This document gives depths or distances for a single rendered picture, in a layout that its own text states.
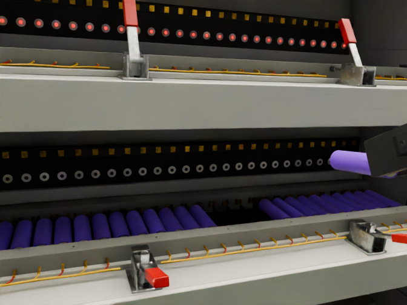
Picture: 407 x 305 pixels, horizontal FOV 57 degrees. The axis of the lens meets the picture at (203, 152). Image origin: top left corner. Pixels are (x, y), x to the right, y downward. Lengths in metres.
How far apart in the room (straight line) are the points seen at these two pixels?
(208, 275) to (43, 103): 0.22
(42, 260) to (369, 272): 0.35
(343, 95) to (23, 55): 0.34
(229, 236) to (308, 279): 0.09
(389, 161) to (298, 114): 0.14
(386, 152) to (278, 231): 0.19
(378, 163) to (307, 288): 0.18
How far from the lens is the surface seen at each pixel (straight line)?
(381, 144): 0.31
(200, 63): 0.45
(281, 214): 0.50
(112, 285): 0.38
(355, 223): 0.49
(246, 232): 0.43
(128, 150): 0.50
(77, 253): 0.39
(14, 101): 0.35
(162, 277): 0.30
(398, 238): 0.46
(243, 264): 0.41
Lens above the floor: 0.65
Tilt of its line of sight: 2 degrees up
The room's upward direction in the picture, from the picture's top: 3 degrees counter-clockwise
